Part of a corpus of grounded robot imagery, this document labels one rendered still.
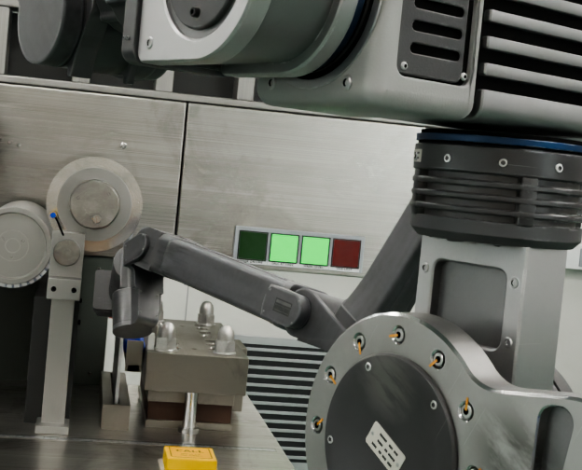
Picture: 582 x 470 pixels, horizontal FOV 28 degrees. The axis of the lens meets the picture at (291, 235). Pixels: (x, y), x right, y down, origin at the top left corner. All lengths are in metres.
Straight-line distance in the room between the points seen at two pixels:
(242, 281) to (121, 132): 0.77
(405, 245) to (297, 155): 0.97
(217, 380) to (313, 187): 0.52
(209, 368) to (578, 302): 3.25
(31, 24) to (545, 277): 0.43
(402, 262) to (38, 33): 0.52
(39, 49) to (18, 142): 1.28
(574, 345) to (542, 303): 4.09
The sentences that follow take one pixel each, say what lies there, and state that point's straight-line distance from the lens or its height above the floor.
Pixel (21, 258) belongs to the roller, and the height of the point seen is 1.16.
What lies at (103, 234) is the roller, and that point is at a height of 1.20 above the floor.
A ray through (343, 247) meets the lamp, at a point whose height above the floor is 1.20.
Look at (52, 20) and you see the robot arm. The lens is 0.89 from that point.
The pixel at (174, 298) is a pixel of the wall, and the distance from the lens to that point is 4.55.
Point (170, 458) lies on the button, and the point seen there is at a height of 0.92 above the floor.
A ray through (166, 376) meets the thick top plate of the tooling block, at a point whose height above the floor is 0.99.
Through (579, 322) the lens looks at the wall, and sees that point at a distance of 4.97.
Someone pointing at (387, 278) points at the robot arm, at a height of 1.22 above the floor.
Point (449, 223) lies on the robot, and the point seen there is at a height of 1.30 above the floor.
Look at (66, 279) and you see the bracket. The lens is 1.79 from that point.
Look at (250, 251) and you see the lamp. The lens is 2.20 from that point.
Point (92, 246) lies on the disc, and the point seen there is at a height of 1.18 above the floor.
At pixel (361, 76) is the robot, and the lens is 0.75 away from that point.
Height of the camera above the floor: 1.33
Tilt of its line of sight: 3 degrees down
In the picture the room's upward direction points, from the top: 5 degrees clockwise
